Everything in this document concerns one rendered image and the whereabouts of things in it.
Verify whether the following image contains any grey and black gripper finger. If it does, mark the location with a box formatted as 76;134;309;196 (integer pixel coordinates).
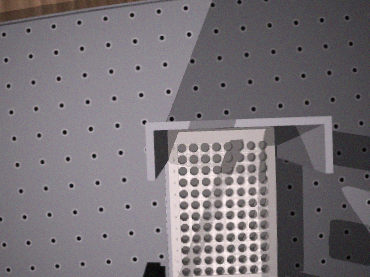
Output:
143;262;166;277

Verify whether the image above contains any grey perforated base plate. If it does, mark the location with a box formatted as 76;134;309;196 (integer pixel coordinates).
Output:
0;0;370;277

